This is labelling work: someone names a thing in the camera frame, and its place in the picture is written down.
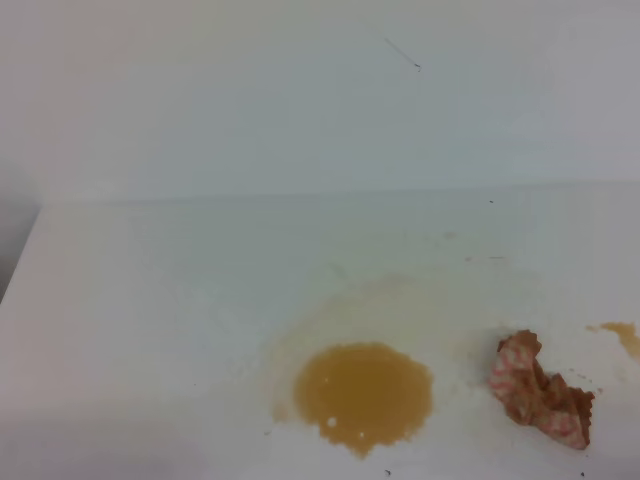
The stained pink white rag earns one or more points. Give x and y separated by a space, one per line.
532 398

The large brown coffee puddle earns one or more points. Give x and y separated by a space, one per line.
364 395

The small brown coffee stain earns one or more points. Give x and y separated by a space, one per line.
626 333

